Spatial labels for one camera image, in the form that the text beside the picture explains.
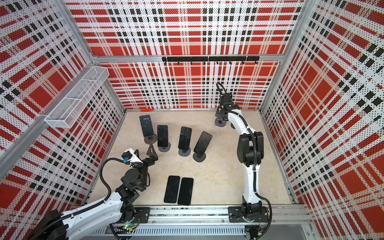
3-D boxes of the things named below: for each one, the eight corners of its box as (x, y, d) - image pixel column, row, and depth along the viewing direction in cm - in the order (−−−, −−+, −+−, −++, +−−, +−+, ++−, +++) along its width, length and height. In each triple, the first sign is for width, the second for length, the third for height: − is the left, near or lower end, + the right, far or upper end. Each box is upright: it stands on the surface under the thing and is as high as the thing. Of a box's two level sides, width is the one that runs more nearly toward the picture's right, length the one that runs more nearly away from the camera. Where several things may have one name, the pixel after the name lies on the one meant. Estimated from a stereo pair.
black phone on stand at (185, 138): (179, 152, 98) (176, 140, 87) (184, 139, 105) (182, 125, 94) (188, 154, 98) (187, 142, 86) (193, 141, 104) (192, 127, 93)
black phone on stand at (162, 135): (159, 151, 99) (154, 138, 88) (162, 137, 107) (157, 124, 95) (169, 151, 99) (165, 138, 88) (171, 137, 107) (167, 124, 95)
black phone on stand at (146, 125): (147, 141, 104) (139, 127, 91) (146, 130, 110) (139, 116, 98) (156, 139, 105) (150, 125, 92) (155, 128, 111) (149, 114, 99)
